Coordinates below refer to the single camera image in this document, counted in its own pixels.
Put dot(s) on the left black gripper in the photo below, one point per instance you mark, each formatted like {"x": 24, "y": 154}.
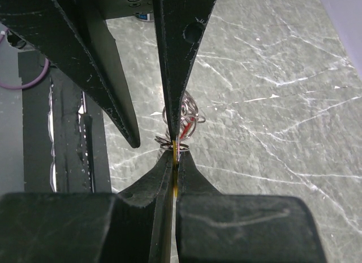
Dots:
{"x": 75, "y": 38}

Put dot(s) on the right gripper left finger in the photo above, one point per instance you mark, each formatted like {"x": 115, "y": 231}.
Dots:
{"x": 131, "y": 226}

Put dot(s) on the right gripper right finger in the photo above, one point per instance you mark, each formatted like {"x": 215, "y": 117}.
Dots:
{"x": 215, "y": 227}

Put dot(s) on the yellow key tag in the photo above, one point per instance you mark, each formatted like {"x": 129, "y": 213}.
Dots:
{"x": 175, "y": 165}

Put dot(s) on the red key tag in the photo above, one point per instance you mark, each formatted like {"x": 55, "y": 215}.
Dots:
{"x": 188, "y": 128}

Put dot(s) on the metal keyring with small rings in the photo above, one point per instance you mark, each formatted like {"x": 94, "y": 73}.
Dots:
{"x": 189, "y": 109}

